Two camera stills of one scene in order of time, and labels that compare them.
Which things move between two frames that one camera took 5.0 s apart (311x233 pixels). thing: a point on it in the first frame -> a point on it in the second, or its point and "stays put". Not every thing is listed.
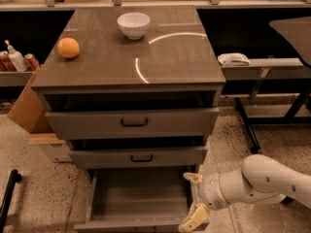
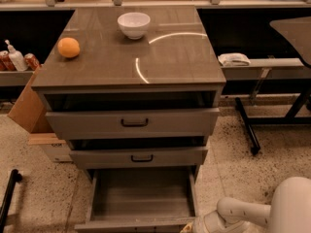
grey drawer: [130, 124] stays put
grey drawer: [137, 199] stays put
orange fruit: [68, 47] stays put
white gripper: [210, 190] -> [201, 226]
